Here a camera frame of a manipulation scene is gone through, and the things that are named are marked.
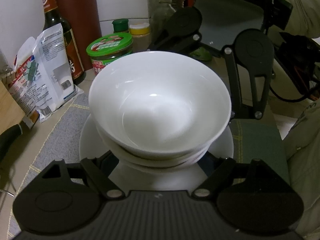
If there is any white seasoning bag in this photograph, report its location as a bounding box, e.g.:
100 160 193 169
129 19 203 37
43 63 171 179
33 23 84 122

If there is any red white seasoning packet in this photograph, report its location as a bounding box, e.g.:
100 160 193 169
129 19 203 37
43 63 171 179
9 37 36 119

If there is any bamboo cutting board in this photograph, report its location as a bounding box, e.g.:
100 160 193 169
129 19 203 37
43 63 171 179
0 82 39 133

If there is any green cap bottle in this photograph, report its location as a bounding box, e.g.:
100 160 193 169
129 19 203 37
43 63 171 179
112 18 129 33

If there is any red knife block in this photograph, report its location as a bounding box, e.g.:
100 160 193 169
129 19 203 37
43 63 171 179
42 0 101 79

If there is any clear plastic bottle red cap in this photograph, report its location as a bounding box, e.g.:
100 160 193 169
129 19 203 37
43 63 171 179
150 0 176 43

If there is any black kitchen knife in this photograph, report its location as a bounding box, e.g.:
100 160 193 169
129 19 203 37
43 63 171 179
0 124 23 162

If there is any green lid sauce jar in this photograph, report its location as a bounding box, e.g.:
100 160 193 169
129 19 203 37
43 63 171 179
86 33 133 75

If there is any black cable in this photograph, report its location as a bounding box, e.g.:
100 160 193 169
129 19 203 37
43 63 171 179
268 69 320 103

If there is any white floral bowl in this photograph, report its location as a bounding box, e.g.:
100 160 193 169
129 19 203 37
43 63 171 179
88 51 232 159

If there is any small white plate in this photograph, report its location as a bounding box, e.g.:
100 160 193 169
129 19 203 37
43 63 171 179
79 116 234 193

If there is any yellow lid spice jar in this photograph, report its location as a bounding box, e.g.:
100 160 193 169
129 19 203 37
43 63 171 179
129 23 151 53

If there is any dark sauce bottle red label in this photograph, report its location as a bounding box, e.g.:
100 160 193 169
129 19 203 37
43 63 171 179
39 0 87 86

